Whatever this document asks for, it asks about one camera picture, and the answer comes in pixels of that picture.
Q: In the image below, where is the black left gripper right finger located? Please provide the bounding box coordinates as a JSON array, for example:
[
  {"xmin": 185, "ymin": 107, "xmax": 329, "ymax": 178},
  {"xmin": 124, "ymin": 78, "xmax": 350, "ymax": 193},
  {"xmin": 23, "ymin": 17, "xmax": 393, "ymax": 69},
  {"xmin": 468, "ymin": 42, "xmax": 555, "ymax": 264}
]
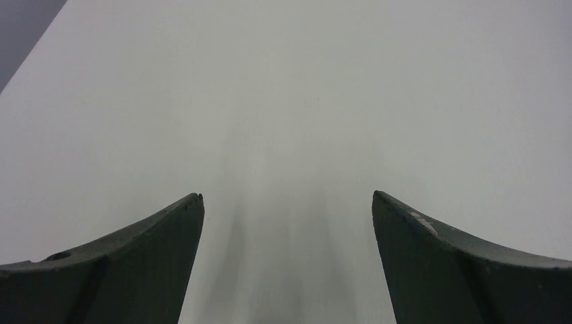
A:
[{"xmin": 372, "ymin": 191, "xmax": 571, "ymax": 323}]

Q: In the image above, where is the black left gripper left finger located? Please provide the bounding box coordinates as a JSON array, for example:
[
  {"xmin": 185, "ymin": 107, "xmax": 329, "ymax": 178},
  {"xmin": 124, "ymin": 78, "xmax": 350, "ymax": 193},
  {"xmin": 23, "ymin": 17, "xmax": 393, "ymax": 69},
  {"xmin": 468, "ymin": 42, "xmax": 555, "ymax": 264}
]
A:
[{"xmin": 1, "ymin": 193, "xmax": 205, "ymax": 323}]

